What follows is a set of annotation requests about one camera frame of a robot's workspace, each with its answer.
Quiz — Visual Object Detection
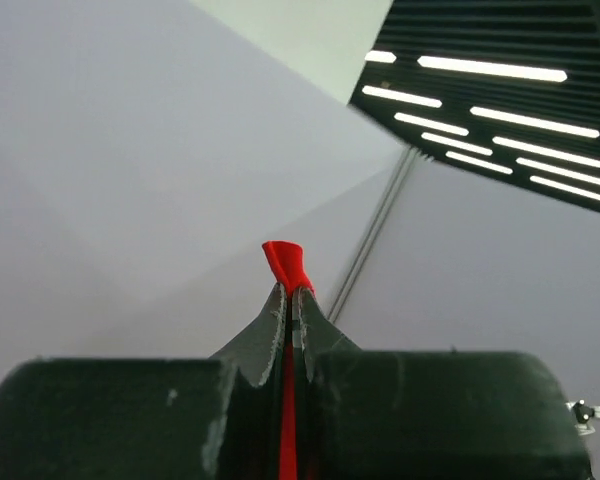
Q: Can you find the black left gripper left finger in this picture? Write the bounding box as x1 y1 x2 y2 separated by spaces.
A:
0 285 287 479

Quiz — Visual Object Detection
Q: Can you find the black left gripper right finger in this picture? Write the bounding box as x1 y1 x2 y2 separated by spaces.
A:
292 288 592 479

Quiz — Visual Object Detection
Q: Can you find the red t shirt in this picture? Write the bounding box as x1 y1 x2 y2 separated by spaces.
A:
262 240 314 480

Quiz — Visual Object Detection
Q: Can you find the dark slatted ceiling light panel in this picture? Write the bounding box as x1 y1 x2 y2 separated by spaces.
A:
350 1 600 213

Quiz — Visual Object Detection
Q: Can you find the left aluminium corner post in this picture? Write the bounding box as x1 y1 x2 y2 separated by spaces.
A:
327 146 422 324

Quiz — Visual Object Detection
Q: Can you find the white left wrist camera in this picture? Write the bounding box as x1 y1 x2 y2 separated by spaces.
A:
566 400 600 436

